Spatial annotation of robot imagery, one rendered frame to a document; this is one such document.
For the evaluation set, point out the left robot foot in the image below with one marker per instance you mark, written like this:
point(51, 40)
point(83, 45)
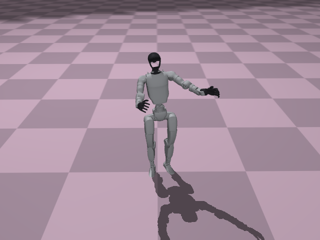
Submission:
point(168, 168)

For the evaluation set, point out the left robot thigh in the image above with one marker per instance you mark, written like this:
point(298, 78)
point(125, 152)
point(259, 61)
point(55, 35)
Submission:
point(171, 129)

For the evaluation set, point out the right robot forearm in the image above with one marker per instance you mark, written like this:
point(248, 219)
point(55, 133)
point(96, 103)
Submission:
point(138, 100)

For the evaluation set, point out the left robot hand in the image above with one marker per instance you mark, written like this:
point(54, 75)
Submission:
point(211, 91)

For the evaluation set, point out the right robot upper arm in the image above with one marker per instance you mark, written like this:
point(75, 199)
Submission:
point(140, 86)

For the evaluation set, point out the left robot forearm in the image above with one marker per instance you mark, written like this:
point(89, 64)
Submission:
point(196, 90)

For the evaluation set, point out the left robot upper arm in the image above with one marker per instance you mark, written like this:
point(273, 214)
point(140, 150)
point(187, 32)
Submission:
point(172, 76)

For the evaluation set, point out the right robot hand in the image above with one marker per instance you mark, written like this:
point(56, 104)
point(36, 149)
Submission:
point(141, 105)

